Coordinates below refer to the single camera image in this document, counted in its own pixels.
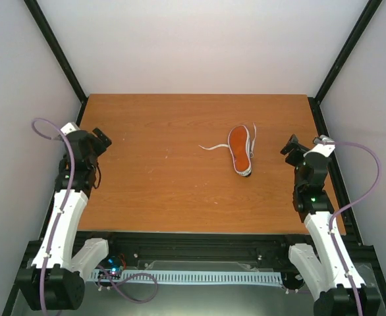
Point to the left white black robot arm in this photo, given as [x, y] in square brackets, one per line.
[56, 277]

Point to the black aluminium frame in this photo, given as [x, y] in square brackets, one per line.
[217, 247]

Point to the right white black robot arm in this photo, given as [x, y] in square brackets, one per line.
[325, 266]

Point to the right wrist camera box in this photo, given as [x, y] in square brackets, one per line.
[324, 145]

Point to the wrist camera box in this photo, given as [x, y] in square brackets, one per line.
[69, 128]
[324, 145]

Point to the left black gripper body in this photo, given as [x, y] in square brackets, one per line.
[99, 148]

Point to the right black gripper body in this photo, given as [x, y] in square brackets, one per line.
[292, 158]

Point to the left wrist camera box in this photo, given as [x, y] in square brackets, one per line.
[69, 128]

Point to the white shoelace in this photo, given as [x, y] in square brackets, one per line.
[227, 145]

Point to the black white canvas sneaker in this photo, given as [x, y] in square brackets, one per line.
[243, 166]

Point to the small electronics board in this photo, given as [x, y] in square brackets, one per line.
[115, 266]

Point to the light blue slotted cable duct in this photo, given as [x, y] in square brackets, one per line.
[195, 278]

